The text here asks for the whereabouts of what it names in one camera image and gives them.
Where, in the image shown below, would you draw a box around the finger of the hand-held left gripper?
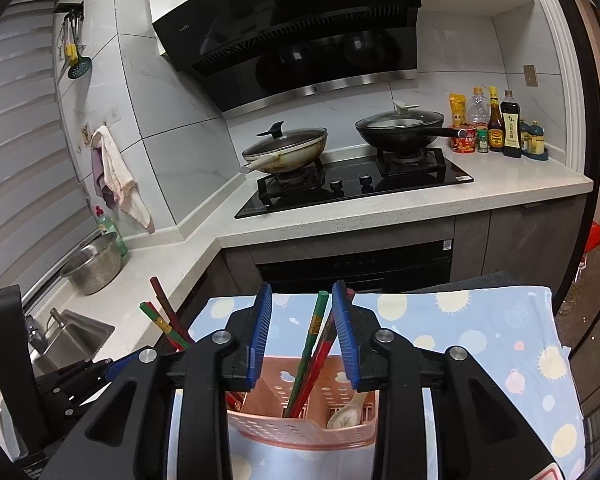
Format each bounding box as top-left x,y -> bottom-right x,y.
45,377 -> 113,421
34,352 -> 136,394

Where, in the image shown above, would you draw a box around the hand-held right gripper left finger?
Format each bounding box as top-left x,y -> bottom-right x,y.
39,282 -> 273,480

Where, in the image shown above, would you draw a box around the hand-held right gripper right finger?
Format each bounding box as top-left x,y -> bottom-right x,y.
331,280 -> 556,480

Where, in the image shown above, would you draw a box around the green chopstick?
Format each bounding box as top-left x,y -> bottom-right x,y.
283,291 -> 329,418

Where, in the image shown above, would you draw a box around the green and red chopsticks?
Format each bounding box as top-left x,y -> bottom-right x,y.
295,287 -> 354,417

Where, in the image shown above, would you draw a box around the pink perforated utensil holder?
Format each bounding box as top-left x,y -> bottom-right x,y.
226,354 -> 381,453

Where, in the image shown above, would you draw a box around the steel sink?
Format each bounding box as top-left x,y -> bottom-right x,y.
30,307 -> 116,376

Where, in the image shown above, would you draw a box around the black built-in oven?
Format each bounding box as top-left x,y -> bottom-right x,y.
254,237 -> 455,293

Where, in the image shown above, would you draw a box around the white ceramic spoon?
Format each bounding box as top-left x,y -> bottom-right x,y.
326,390 -> 368,431

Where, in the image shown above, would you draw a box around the steel colander bowl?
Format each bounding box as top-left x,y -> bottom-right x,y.
60,232 -> 123,296

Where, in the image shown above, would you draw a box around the blue dotted cloth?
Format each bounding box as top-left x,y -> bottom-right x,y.
187,285 -> 586,480

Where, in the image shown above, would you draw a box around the black gas stove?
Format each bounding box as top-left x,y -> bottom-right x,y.
234,147 -> 475,220

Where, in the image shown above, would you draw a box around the green dish soap bottle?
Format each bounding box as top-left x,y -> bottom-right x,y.
95,205 -> 129,257

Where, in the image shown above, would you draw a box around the silver wok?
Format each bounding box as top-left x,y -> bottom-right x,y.
239,127 -> 329,176

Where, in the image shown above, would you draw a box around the purple cloth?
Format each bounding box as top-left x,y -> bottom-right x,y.
91,147 -> 117,210

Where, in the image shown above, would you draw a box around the pale pink towel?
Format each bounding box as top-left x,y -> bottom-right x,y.
91,126 -> 156,233

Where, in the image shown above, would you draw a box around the black wok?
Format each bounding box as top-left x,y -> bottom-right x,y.
355,110 -> 468,153

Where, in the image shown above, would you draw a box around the white window blind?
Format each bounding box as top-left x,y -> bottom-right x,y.
0,0 -> 93,291

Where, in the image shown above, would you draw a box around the red instant noodle cup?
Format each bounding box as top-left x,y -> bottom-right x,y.
449,122 -> 478,153

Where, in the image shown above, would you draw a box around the yellow cap sauce bottle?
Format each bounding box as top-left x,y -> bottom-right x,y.
487,86 -> 506,153

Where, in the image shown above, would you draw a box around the yellow seasoning packet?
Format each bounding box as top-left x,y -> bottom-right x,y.
448,92 -> 468,126

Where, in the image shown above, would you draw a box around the dark soy sauce bottle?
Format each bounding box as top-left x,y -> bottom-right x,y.
500,90 -> 523,159

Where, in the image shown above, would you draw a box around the clear plastic bottle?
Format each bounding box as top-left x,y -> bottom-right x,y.
466,86 -> 491,126

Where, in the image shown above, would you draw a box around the red box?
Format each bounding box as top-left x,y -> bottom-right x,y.
582,222 -> 600,256

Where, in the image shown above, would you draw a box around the teal condiment jar set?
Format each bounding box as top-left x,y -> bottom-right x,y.
520,120 -> 551,162

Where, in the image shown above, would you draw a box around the black range hood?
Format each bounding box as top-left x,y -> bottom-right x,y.
145,0 -> 422,113

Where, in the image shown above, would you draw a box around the glass lid black handle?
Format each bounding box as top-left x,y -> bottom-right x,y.
242,121 -> 328,158

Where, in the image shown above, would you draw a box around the glass lid steel handle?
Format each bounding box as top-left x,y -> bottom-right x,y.
356,100 -> 445,130

